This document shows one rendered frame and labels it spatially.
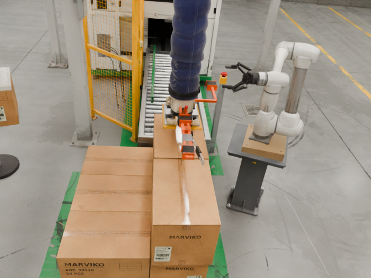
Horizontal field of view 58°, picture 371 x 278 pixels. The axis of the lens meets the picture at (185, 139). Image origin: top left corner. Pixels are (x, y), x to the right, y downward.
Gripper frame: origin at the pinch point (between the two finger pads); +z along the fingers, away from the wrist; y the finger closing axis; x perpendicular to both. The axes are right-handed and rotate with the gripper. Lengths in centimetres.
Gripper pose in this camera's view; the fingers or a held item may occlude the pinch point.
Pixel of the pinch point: (225, 76)
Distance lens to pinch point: 219.6
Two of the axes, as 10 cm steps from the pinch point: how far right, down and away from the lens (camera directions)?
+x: -0.7, -5.9, 8.1
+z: -9.9, -0.3, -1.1
